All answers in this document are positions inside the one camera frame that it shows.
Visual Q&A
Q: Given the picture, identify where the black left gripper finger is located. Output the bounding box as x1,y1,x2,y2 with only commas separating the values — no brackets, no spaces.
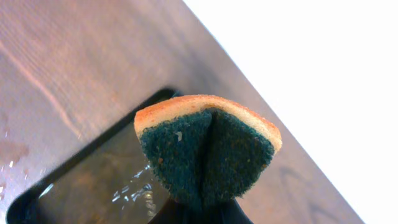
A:
149,199,252,224

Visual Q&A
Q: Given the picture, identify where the green and yellow scrub sponge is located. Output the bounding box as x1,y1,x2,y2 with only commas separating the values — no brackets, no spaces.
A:
134,95,282,210

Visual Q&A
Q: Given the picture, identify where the black rectangular water tray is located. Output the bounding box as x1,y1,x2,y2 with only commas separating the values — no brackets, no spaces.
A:
5,88,184,224

